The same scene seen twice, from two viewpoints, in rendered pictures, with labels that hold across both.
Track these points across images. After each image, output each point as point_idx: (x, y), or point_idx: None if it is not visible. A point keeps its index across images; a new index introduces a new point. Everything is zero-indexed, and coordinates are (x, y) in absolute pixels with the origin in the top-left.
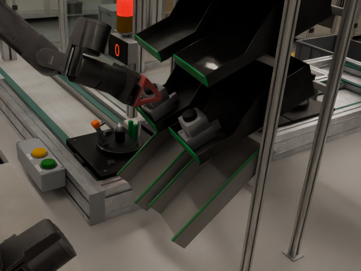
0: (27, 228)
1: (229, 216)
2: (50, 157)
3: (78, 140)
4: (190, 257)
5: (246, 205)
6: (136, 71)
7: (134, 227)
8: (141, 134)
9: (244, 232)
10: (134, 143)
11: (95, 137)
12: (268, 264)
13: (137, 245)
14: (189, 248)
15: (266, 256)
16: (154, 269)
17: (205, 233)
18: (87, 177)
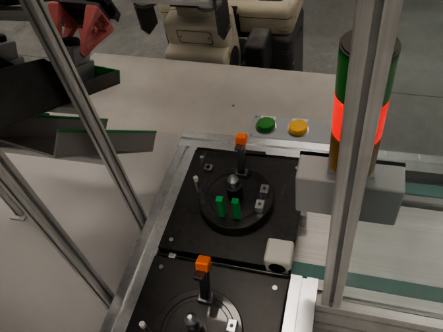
0: (235, 121)
1: (70, 279)
2: (281, 134)
3: (294, 171)
4: (80, 198)
5: (58, 319)
6: (67, 0)
7: (154, 187)
8: (245, 249)
9: (42, 269)
10: (213, 205)
11: (283, 192)
12: (2, 246)
13: (133, 175)
14: (86, 206)
15: (7, 254)
16: (101, 168)
17: (82, 234)
18: (212, 143)
